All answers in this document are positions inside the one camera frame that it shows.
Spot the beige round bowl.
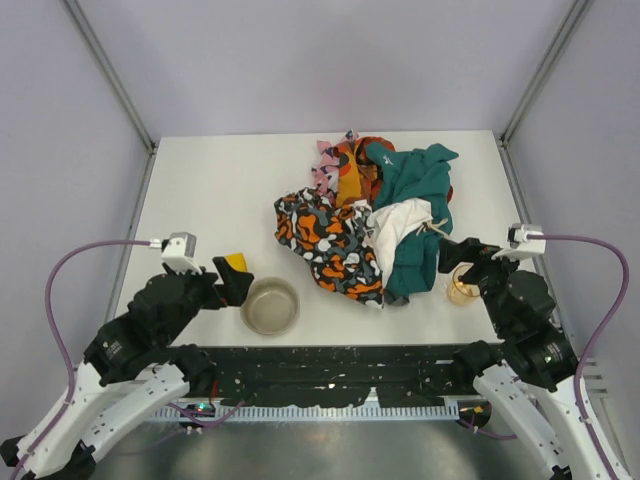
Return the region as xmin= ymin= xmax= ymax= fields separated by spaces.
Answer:
xmin=240 ymin=277 xmax=300 ymax=336

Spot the teal cloth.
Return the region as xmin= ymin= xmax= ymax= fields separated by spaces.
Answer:
xmin=366 ymin=143 xmax=459 ymax=306

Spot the left aluminium frame post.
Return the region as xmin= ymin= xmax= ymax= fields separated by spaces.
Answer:
xmin=59 ymin=0 xmax=159 ymax=151

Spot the transparent orange cup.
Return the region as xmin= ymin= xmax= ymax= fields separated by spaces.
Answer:
xmin=447 ymin=264 xmax=480 ymax=306

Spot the aluminium frame post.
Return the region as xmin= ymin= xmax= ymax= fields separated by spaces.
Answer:
xmin=498 ymin=0 xmax=594 ymax=146
xmin=59 ymin=0 xmax=159 ymax=151

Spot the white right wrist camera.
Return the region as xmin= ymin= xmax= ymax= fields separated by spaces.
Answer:
xmin=492 ymin=223 xmax=546 ymax=261

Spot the camouflage orange black cloth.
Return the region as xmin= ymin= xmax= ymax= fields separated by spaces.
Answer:
xmin=274 ymin=187 xmax=384 ymax=309

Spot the purple cable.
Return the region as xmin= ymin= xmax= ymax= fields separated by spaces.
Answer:
xmin=7 ymin=239 xmax=166 ymax=480
xmin=539 ymin=233 xmax=630 ymax=480

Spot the yellow block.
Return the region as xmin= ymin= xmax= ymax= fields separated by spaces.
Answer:
xmin=224 ymin=253 xmax=248 ymax=273

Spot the pink patterned cloth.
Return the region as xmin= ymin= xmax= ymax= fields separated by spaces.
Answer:
xmin=311 ymin=140 xmax=340 ymax=202

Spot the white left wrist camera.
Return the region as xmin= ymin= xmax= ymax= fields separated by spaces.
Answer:
xmin=149 ymin=232 xmax=204 ymax=275

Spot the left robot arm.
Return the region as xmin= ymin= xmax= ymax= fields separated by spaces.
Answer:
xmin=1 ymin=257 xmax=254 ymax=479

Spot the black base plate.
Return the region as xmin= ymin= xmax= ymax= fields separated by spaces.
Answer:
xmin=187 ymin=344 xmax=478 ymax=408

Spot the right aluminium frame post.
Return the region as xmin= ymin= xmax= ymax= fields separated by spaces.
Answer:
xmin=498 ymin=0 xmax=594 ymax=146

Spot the white slotted cable duct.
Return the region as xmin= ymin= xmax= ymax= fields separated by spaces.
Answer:
xmin=149 ymin=403 xmax=461 ymax=422

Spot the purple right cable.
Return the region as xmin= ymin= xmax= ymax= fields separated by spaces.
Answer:
xmin=539 ymin=233 xmax=630 ymax=480

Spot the white cloth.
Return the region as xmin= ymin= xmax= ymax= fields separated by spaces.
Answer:
xmin=366 ymin=198 xmax=433 ymax=286

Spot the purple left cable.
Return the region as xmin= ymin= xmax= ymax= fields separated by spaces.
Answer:
xmin=7 ymin=239 xmax=166 ymax=480

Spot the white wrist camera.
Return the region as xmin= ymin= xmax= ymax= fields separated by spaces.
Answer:
xmin=492 ymin=223 xmax=546 ymax=261
xmin=149 ymin=232 xmax=204 ymax=275

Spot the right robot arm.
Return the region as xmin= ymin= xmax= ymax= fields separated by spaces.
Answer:
xmin=438 ymin=225 xmax=631 ymax=479

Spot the orange patterned cloth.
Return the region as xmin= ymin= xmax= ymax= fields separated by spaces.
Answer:
xmin=332 ymin=136 xmax=395 ymax=207

